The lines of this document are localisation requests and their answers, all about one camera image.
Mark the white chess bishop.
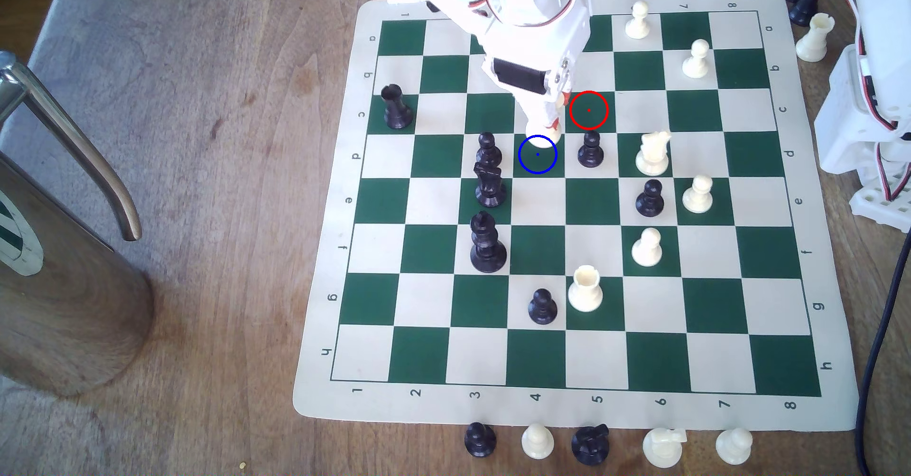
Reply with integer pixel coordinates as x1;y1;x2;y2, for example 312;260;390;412
530;123;564;151

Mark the black chess rook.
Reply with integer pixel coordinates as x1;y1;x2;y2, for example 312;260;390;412
381;83;414;131

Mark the white chess knight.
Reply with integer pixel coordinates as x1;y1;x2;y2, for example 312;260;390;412
635;130;673;177
642;428;688;470

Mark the black chess king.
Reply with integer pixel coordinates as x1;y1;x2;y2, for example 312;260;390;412
470;211;508;274

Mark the white chess pawn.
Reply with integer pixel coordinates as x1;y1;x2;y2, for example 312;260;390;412
715;428;754;466
631;227;663;268
625;0;652;40
682;174;715;214
521;423;555;461
682;38;711;80

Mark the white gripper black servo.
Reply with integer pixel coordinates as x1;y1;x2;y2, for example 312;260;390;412
473;0;592;133

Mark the black chess knight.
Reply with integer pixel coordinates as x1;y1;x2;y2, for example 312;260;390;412
571;424;612;466
473;161;508;208

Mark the black pawn column 3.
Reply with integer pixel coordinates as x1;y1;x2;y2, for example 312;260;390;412
475;131;502;168

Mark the white chess rook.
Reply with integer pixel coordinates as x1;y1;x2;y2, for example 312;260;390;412
568;264;604;313
796;12;835;63

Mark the black cable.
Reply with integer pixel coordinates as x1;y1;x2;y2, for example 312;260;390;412
854;230;911;476

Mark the green and white chess mat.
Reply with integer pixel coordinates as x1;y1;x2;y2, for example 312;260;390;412
292;0;864;434

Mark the black chess pawn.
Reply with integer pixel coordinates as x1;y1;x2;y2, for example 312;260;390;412
635;179;666;218
464;422;498;459
527;288;558;325
577;131;605;168

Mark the stainless steel jug with handle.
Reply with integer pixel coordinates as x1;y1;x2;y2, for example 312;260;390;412
0;51;155;399

